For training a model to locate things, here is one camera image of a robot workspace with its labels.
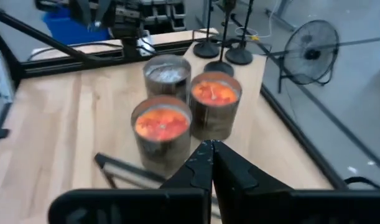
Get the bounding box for white floor cable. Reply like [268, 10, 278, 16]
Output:
[234, 0, 282, 37]

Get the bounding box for orange candle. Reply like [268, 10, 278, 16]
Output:
[188, 71, 243, 141]
[130, 94, 193, 179]

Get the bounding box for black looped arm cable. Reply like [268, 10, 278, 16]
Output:
[343, 175, 380, 190]

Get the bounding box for black floor fan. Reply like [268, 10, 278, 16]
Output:
[277, 19, 341, 94]

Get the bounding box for blue plastic bin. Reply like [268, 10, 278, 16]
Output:
[42, 7, 112, 46]

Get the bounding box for white candle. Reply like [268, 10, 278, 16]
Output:
[142, 54, 192, 103]

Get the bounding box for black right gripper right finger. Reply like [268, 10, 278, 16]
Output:
[213, 139, 380, 224]

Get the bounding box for grey metal beam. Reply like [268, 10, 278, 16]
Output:
[264, 0, 300, 32]

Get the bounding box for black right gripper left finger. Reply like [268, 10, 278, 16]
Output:
[48, 139, 214, 224]

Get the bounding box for black candlestick holder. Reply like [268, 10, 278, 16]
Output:
[225, 0, 256, 67]
[192, 0, 221, 60]
[203, 0, 237, 78]

